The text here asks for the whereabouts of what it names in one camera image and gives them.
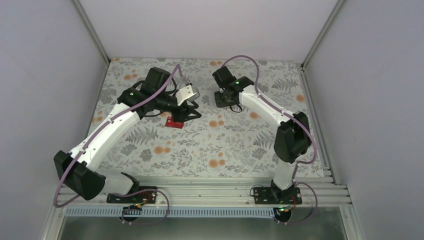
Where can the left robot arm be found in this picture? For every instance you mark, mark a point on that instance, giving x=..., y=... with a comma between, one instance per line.
x=78, y=168

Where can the grey slotted cable duct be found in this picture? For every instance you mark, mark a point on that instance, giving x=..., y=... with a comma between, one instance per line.
x=173, y=212

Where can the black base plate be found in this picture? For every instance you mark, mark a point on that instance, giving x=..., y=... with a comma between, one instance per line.
x=269, y=196
x=145, y=195

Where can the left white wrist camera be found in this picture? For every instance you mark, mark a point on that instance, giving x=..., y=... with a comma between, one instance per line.
x=187, y=93

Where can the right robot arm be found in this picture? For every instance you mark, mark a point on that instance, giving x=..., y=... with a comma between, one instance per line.
x=292, y=132

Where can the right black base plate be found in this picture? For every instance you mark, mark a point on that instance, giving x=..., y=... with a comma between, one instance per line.
x=269, y=196

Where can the red credit card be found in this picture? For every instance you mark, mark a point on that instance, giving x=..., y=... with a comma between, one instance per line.
x=173, y=124

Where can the aluminium mounting rail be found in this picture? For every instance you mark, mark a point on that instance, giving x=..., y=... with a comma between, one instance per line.
x=235, y=191

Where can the floral patterned table mat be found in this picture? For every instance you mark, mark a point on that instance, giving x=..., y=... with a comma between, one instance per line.
x=223, y=142

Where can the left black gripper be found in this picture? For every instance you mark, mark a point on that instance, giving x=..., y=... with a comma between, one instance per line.
x=180, y=110

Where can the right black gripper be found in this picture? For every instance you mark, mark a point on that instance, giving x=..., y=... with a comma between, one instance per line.
x=224, y=99

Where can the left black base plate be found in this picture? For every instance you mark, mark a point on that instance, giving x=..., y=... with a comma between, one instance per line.
x=145, y=195

